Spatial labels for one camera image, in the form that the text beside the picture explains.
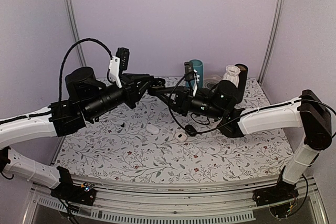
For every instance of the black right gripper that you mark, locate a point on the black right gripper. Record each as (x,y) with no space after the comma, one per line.
(181,103)

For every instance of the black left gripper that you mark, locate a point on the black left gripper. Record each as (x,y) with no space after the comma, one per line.
(132,88)

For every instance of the black earbud charging case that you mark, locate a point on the black earbud charging case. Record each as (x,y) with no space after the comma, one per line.
(158,83)

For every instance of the white earbud charging case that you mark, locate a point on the white earbud charging case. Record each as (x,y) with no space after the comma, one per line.
(152,129)

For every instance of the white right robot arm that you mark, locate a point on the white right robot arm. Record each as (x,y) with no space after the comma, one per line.
(305,111)

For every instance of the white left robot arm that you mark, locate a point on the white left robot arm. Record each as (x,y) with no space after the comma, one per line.
(59,119)

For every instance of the cream case with black oval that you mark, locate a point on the cream case with black oval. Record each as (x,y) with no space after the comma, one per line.
(180,136)

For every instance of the teal tall vase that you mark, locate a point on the teal tall vase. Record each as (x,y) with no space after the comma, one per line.
(198,68)

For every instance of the clear tape roll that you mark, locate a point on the clear tape roll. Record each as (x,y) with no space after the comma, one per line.
(211,80)

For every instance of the floral patterned table mat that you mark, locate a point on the floral patterned table mat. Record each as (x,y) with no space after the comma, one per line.
(106,150)

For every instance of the white ribbed vase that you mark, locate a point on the white ribbed vase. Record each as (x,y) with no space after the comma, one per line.
(232,74)

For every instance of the black cylinder vase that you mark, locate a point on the black cylinder vase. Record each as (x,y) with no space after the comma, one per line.
(242,76)

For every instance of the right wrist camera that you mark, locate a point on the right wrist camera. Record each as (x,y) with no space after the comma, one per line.
(193,89)

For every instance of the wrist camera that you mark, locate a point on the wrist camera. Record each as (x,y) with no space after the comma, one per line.
(193,89)
(117,65)

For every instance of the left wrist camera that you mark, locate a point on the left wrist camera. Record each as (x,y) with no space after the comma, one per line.
(117,65)

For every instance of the aluminium front rail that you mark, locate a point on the aluminium front rail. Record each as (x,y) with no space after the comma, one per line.
(219,202)

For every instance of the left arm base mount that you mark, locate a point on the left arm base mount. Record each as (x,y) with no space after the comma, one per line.
(84,194)

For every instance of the aluminium frame post left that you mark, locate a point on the aluminium frame post left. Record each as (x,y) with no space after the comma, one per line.
(74,31)

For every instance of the aluminium frame post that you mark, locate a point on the aluminium frame post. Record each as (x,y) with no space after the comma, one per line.
(74,31)
(271,42)

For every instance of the aluminium frame post right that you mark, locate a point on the aluminium frame post right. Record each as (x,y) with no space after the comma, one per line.
(271,42)

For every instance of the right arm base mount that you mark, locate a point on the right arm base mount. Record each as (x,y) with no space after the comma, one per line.
(279,192)

